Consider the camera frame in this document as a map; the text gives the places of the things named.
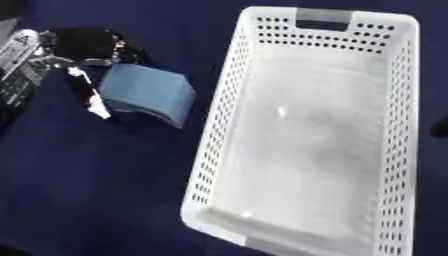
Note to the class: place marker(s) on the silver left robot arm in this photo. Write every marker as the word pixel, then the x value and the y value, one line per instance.
pixel 20 63

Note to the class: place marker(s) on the light blue cloth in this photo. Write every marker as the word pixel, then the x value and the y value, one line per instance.
pixel 149 91

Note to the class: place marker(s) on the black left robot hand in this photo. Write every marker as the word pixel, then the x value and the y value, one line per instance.
pixel 87 43

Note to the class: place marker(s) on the white perforated plastic basket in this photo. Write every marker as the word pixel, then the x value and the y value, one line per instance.
pixel 303 140

